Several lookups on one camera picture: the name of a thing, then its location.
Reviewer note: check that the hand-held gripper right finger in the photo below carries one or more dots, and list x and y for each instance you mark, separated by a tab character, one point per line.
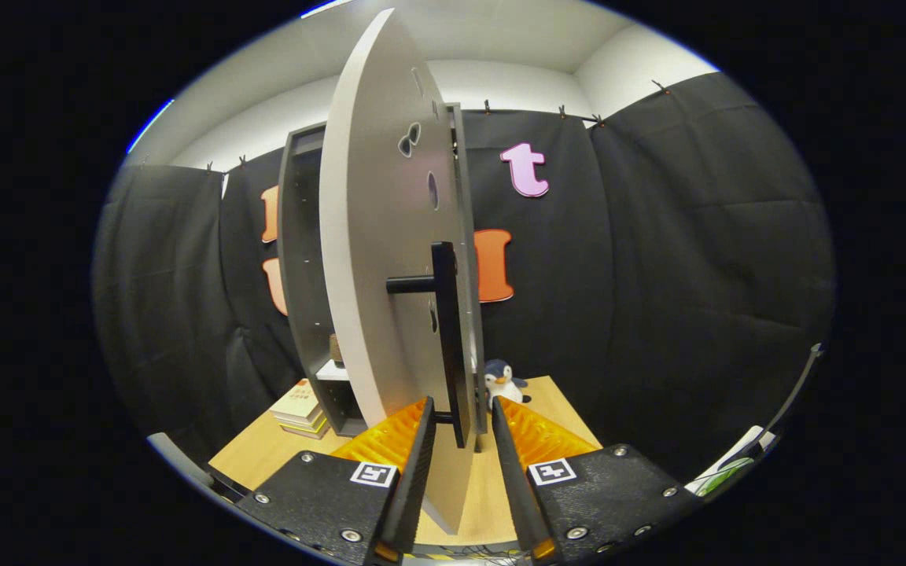
516	479

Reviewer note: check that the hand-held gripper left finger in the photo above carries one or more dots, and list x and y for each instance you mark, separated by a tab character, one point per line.
414	479

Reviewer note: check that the brown fuzzy shoe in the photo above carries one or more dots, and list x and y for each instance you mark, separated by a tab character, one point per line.
336	350

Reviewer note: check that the white shoe cabinet door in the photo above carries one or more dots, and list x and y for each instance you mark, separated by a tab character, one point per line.
374	236

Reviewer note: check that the dark grey shoe cabinet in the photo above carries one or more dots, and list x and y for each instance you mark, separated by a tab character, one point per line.
296	259

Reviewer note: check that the penguin plush toy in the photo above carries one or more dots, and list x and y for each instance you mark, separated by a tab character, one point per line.
502	381

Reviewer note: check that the yellow-edged book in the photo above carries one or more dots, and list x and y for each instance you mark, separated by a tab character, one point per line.
307	423

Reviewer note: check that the orange and white book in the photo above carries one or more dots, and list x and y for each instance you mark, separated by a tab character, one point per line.
296	401

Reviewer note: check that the black backdrop cloth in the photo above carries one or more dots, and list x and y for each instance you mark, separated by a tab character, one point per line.
657	275

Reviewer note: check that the narrow ceiling light strip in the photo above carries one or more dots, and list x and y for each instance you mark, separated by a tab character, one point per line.
150	124

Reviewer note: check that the long ceiling light panel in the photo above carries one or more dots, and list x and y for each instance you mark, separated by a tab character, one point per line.
323	8

